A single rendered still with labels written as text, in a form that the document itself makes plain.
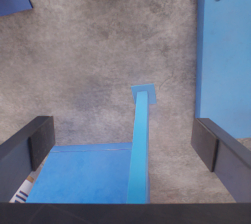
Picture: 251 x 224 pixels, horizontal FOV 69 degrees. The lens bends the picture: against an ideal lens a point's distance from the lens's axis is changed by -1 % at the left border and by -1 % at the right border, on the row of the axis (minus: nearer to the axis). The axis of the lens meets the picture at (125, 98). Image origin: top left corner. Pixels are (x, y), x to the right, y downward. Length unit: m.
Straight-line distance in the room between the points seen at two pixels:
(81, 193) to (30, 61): 0.83
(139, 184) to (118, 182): 0.56
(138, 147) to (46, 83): 0.69
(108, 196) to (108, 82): 0.66
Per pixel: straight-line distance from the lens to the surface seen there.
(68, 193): 1.32
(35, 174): 1.88
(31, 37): 1.08
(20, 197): 1.78
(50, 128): 0.16
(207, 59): 0.85
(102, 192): 1.23
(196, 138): 0.17
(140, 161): 0.72
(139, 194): 0.67
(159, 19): 0.88
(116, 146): 1.39
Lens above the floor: 0.85
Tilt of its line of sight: 51 degrees down
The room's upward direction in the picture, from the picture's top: 170 degrees counter-clockwise
